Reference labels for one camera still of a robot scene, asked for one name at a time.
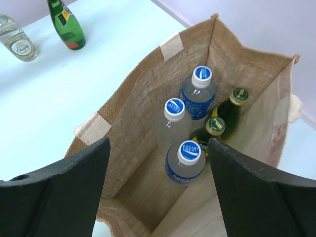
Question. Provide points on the blue label bottle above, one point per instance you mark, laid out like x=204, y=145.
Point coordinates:
x=198, y=92
x=184, y=162

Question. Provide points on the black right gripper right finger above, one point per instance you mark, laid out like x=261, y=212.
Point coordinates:
x=258, y=200

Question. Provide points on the blue label bottle front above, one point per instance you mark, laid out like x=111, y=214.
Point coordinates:
x=184, y=162

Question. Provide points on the small clear glass bottle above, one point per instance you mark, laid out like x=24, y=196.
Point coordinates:
x=15, y=40

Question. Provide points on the green glass bottle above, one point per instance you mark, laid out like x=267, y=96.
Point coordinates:
x=230, y=111
x=213, y=128

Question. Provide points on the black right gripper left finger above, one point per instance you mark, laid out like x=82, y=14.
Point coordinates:
x=58, y=200

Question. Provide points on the green bottle red base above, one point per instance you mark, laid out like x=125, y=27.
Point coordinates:
x=66, y=25

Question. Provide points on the clear unlabelled plastic bottle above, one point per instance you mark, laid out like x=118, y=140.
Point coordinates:
x=173, y=124

